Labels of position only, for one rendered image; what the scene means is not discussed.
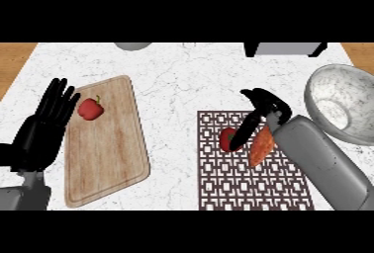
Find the brown patterned placemat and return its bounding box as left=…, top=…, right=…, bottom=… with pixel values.
left=195, top=110, right=315, bottom=211

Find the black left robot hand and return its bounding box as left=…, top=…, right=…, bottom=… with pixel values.
left=0, top=77, right=81, bottom=173

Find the wooden cutting board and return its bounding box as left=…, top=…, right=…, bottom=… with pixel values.
left=62, top=74, right=152, bottom=210

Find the red bell pepper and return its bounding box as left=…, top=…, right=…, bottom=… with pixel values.
left=77, top=95, right=105, bottom=122

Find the grey and black appliance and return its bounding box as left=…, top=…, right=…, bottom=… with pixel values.
left=244, top=42, right=328, bottom=58

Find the orange sweet potato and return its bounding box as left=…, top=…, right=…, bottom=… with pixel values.
left=248, top=125, right=276, bottom=168

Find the red tomato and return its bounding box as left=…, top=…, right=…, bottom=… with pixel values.
left=217, top=126, right=244, bottom=153

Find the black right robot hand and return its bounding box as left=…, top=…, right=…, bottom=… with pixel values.
left=227, top=87, right=294, bottom=151

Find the grey round object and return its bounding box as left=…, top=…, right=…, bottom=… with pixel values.
left=114, top=42, right=154, bottom=51

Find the white marble bowl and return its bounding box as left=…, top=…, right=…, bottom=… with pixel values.
left=304, top=63, right=374, bottom=146

